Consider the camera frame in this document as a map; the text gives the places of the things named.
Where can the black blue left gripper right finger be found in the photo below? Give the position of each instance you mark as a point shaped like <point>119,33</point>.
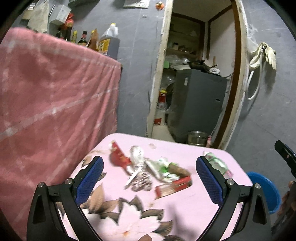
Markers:
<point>253,221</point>

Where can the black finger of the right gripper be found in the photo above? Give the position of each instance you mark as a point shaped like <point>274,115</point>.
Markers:
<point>287,154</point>

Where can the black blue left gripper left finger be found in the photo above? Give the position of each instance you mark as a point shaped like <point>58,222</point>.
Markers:
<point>45,223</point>

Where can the pink green picture wrapper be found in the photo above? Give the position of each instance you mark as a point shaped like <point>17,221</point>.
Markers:
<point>218,164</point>

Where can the knotted white printed plastic bag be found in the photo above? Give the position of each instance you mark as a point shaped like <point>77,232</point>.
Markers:
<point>139,176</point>

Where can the blue plastic trash bucket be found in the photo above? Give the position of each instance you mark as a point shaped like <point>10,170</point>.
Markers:
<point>271,192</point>

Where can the pink floral table cloth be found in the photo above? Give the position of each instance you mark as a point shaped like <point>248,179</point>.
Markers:
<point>118,213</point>

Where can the pink bottle on floor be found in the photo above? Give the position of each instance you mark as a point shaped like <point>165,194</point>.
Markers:
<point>208,145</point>

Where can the red clear toothpick box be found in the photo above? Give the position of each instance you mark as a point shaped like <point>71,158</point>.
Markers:
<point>173,187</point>

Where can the metal pot on floor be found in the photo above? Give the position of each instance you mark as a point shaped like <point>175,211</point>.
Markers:
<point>197,138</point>

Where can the white rubber glove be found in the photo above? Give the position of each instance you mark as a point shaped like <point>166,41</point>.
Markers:
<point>270,56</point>

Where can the red cigarette pack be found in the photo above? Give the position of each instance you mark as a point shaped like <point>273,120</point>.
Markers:
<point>119,159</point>

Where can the dark grey cabinet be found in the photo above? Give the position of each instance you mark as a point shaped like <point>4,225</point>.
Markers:
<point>196,103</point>

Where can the white green crumpled wrapper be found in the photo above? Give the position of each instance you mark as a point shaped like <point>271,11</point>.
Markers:
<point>160,169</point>

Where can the red pink hanging cloth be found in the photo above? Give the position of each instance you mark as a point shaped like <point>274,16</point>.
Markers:
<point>58,101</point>

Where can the white red bottle on floor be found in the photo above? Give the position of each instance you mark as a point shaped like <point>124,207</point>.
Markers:
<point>159,118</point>

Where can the dark sauce bottle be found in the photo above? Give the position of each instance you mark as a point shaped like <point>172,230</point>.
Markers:
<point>83,41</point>

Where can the large soy sauce jug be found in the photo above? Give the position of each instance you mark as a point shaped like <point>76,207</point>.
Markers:
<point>109,42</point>

